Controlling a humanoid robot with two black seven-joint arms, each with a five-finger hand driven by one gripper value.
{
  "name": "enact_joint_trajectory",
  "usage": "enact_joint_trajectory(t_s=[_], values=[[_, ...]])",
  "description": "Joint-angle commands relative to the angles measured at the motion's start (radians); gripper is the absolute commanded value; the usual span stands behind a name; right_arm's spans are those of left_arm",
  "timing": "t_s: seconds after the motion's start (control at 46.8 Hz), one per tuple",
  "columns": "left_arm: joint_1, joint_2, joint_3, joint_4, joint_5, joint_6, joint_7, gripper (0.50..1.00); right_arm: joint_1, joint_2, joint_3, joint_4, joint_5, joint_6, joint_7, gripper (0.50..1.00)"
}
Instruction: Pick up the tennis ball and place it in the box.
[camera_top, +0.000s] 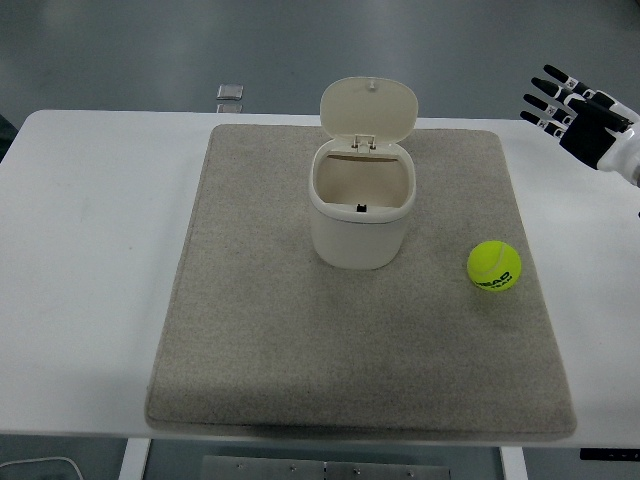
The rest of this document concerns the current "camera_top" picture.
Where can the small silver floor plate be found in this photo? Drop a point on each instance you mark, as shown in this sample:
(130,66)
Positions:
(229,107)

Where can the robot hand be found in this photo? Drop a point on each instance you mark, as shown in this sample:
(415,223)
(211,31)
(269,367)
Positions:
(585,135)

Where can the cream bin with flip lid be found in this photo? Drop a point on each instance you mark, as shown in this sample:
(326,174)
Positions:
(356,240)

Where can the grey metal plate with screws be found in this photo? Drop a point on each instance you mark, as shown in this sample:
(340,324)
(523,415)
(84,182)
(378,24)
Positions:
(280,470)

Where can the white table leg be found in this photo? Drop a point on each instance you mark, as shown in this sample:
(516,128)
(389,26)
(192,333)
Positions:
(134,462)
(512,465)

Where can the beige felt mat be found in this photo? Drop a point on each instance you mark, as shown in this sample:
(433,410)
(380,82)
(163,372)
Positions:
(300,340)

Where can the yellow tennis ball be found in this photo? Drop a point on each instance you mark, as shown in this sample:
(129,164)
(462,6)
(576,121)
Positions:
(492,265)

